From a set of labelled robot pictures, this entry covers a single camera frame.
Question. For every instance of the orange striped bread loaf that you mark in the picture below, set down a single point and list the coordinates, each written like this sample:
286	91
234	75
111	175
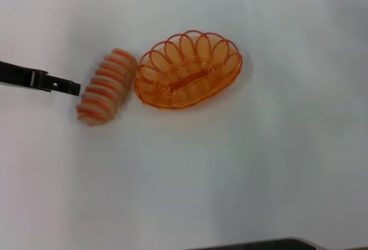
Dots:
106	89

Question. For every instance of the orange woven plastic basket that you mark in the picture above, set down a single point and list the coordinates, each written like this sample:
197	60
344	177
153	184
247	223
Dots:
187	80

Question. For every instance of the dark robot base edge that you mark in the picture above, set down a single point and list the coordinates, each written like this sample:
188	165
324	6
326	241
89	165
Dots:
258	245

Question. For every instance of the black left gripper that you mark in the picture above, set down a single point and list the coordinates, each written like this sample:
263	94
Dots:
20	76

